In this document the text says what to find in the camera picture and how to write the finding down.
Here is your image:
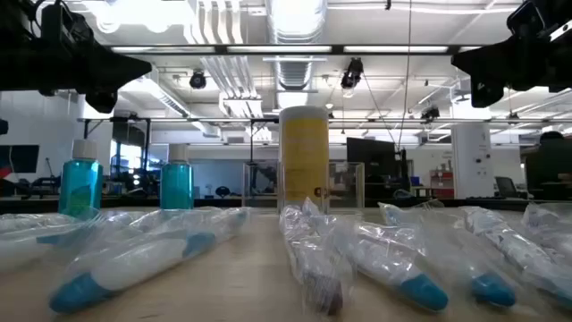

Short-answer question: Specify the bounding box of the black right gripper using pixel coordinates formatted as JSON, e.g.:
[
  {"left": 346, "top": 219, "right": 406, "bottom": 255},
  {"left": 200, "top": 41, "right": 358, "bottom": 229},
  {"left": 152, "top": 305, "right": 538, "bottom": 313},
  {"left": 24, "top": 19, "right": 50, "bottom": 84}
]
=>
[{"left": 450, "top": 38, "right": 555, "bottom": 109}]

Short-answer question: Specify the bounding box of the beam with LED strips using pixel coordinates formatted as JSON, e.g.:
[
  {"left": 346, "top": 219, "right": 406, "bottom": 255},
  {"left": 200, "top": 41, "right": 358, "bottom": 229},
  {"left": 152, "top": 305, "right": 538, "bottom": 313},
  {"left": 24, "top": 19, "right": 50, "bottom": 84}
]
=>
[{"left": 106, "top": 43, "right": 486, "bottom": 56}]

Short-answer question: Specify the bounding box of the teal mouthwash bottle white cap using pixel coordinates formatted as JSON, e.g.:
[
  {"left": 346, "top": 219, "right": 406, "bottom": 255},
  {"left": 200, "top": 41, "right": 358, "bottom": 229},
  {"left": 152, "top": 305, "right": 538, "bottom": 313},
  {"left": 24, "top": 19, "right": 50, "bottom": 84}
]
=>
[
  {"left": 57, "top": 139, "right": 105, "bottom": 221},
  {"left": 159, "top": 142, "right": 196, "bottom": 211}
]

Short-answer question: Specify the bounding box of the black aluminium table frame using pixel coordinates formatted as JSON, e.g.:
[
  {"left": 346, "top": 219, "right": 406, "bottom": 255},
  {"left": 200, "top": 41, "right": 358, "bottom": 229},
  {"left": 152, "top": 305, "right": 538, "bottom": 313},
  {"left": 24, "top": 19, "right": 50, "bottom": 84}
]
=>
[{"left": 0, "top": 195, "right": 572, "bottom": 214}]

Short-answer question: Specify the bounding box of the black computer monitor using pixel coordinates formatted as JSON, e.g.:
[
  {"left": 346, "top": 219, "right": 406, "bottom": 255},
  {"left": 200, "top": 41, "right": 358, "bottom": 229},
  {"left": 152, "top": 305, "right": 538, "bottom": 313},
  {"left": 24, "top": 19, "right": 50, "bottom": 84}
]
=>
[{"left": 346, "top": 137, "right": 400, "bottom": 189}]

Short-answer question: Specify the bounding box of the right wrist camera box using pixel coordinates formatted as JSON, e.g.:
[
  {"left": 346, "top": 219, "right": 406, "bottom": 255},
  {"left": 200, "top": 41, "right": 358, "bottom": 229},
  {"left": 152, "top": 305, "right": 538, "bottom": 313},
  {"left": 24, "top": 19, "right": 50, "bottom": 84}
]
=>
[{"left": 507, "top": 0, "right": 572, "bottom": 44}]

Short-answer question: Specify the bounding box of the silver ventilation duct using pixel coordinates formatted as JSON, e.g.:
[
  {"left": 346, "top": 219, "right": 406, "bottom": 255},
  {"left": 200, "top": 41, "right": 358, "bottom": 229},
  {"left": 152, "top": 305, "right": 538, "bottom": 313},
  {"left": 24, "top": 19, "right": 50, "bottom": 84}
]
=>
[{"left": 265, "top": 0, "right": 330, "bottom": 93}]

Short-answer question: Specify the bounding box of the purple white bagged toothbrush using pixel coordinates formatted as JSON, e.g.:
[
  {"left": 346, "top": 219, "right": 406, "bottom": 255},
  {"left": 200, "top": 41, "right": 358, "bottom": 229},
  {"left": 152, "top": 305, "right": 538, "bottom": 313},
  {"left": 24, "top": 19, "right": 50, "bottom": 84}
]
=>
[
  {"left": 521, "top": 201, "right": 572, "bottom": 269},
  {"left": 279, "top": 203, "right": 357, "bottom": 317}
]

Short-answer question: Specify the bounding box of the black office chair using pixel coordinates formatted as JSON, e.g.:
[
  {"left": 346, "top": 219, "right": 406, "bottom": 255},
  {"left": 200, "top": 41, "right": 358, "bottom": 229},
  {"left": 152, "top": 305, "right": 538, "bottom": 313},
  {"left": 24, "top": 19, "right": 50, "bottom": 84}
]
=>
[{"left": 493, "top": 175, "right": 522, "bottom": 200}]

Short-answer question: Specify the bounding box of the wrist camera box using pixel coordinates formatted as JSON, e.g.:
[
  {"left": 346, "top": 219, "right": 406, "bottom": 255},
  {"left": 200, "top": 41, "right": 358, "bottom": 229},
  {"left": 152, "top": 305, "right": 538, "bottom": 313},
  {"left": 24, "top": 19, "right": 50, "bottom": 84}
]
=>
[
  {"left": 40, "top": 2, "right": 93, "bottom": 45},
  {"left": 507, "top": 0, "right": 572, "bottom": 44}
]

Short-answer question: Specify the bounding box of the dark wall screen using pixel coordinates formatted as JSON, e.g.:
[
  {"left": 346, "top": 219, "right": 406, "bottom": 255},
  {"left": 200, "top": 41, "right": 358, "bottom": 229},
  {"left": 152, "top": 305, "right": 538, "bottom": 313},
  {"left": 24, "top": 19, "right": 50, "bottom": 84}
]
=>
[{"left": 0, "top": 143, "right": 40, "bottom": 174}]

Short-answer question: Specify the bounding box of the person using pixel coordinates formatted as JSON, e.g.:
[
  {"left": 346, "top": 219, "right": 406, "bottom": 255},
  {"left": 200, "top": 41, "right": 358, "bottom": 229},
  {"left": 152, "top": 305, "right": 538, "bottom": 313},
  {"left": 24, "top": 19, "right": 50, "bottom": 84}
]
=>
[{"left": 523, "top": 131, "right": 572, "bottom": 200}]

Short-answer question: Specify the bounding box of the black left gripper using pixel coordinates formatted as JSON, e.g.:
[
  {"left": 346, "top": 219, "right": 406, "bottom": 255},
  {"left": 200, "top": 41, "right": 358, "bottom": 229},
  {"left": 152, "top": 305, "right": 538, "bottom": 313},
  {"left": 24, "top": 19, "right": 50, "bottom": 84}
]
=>
[{"left": 26, "top": 42, "right": 153, "bottom": 114}]

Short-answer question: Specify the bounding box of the white square column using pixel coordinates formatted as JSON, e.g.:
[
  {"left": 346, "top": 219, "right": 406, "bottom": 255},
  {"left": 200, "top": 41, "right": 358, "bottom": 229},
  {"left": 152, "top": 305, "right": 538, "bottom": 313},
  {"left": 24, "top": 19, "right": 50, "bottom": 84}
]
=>
[{"left": 450, "top": 123, "right": 495, "bottom": 200}]

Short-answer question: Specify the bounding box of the yellow canister white lid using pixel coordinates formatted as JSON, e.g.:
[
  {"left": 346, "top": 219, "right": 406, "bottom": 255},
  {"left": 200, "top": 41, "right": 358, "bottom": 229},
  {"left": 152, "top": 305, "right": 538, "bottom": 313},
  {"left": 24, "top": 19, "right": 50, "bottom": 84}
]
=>
[{"left": 277, "top": 106, "right": 331, "bottom": 215}]

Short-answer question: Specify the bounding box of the black metal rack frame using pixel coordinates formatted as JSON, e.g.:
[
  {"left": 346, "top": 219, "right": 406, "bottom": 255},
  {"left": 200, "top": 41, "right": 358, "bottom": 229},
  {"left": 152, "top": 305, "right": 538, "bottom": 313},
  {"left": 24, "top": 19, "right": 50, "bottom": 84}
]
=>
[{"left": 76, "top": 115, "right": 281, "bottom": 200}]

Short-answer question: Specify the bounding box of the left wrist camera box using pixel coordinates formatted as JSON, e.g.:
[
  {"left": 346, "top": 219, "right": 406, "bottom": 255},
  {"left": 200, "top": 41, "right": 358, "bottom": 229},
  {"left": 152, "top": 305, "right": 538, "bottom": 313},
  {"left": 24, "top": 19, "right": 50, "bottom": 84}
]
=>
[{"left": 40, "top": 2, "right": 93, "bottom": 45}]

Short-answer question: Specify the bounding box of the red storage shelf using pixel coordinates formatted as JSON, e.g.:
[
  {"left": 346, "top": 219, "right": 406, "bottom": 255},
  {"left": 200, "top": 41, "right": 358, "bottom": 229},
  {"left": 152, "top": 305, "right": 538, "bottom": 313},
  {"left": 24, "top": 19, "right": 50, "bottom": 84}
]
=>
[{"left": 428, "top": 168, "right": 455, "bottom": 200}]

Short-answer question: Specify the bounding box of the clear acrylic organizer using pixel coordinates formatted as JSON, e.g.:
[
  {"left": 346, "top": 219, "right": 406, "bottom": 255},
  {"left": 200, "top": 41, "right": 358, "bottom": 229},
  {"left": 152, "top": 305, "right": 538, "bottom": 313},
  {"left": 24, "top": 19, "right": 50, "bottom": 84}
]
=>
[{"left": 242, "top": 160, "right": 366, "bottom": 211}]

